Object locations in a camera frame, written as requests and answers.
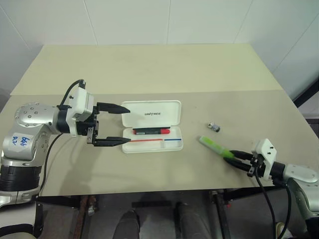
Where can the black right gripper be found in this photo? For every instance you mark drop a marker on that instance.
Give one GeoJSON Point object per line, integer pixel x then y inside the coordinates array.
{"type": "Point", "coordinates": [258, 166]}

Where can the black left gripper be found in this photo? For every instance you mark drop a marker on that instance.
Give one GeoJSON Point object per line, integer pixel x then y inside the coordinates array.
{"type": "Point", "coordinates": [92, 127]}

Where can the green highlighter marker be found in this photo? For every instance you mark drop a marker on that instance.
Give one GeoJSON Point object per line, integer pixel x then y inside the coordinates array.
{"type": "Point", "coordinates": [214, 146]}

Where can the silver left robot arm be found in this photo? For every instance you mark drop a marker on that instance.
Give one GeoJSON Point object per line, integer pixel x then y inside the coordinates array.
{"type": "Point", "coordinates": [30, 119]}

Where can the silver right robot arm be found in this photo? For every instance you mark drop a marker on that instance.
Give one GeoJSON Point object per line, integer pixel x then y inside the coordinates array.
{"type": "Point", "coordinates": [299, 174]}

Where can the black marker with red cap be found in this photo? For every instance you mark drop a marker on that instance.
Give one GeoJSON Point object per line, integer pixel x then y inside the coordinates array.
{"type": "Point", "coordinates": [149, 131]}

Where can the red and blue pencil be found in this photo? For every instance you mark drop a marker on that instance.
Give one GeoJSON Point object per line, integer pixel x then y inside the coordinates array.
{"type": "Point", "coordinates": [149, 140]}

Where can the white plastic pencil case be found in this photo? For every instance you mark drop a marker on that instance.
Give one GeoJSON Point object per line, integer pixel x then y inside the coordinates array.
{"type": "Point", "coordinates": [152, 113]}

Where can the small grey black cap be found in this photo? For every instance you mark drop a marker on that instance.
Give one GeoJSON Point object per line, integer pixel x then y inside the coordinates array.
{"type": "Point", "coordinates": [213, 126]}

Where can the dark rounded shape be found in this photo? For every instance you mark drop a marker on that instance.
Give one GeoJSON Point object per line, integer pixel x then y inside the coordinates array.
{"type": "Point", "coordinates": [190, 221]}
{"type": "Point", "coordinates": [127, 225]}

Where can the rusty metal table leg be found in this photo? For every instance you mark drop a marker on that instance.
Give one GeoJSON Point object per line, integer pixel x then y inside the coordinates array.
{"type": "Point", "coordinates": [83, 214]}

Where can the white handwritten label sticker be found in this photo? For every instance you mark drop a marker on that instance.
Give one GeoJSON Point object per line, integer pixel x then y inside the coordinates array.
{"type": "Point", "coordinates": [20, 142]}

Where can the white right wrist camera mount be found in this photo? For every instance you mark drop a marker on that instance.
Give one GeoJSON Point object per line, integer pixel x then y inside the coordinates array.
{"type": "Point", "coordinates": [268, 152]}

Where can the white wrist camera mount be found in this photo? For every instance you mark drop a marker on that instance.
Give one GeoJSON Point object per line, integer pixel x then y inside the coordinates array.
{"type": "Point", "coordinates": [81, 100]}
{"type": "Point", "coordinates": [268, 152]}

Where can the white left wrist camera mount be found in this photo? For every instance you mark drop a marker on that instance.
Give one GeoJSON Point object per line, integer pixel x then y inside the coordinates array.
{"type": "Point", "coordinates": [81, 100]}

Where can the black metal table frame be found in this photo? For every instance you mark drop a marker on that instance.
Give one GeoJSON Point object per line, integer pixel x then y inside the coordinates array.
{"type": "Point", "coordinates": [221, 214]}

